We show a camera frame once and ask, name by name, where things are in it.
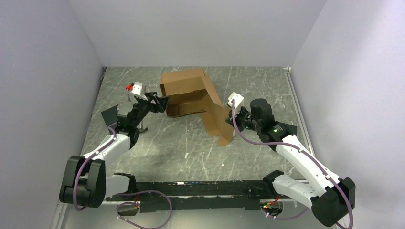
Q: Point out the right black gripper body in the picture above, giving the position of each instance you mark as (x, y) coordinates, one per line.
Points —
(243, 119)

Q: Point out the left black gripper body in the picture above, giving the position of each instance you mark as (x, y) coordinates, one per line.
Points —
(143, 107)

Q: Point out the brown cardboard box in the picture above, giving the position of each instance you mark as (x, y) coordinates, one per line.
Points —
(192, 91)

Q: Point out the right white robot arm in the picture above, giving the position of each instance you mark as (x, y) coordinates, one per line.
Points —
(329, 197)

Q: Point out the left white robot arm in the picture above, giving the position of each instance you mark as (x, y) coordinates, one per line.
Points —
(85, 184)

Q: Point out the left black rectangular pad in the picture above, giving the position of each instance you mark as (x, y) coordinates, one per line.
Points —
(110, 115)

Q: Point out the black rectangular pad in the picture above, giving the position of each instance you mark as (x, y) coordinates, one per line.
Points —
(110, 115)
(287, 129)

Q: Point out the right black rectangular pad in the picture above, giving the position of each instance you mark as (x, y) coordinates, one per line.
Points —
(287, 129)

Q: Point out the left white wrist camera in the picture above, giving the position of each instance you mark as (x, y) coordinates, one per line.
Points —
(135, 90)

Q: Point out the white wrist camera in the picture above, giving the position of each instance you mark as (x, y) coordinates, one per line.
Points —
(236, 99)
(135, 90)

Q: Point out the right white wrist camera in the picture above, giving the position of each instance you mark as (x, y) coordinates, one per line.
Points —
(236, 99)

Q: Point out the black handled claw hammer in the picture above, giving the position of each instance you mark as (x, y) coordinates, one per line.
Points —
(141, 126)

